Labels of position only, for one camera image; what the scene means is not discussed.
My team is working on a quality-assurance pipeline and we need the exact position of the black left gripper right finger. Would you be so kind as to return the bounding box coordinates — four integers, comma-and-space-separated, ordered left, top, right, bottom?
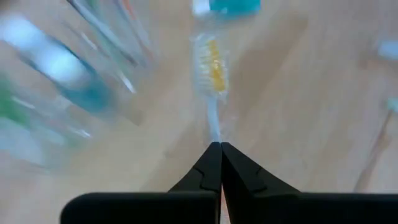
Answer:
221, 141, 398, 224

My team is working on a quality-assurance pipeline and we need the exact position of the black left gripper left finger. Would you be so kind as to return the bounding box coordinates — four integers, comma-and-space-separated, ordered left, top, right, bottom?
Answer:
60, 141, 223, 224

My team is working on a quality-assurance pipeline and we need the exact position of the green toothbrush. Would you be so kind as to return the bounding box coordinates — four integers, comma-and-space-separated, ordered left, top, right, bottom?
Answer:
353, 98, 398, 192
0, 74, 35, 128

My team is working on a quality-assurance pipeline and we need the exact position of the orange toothbrush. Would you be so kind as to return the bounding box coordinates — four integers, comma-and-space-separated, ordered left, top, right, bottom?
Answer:
119, 0, 156, 60
190, 32, 233, 144

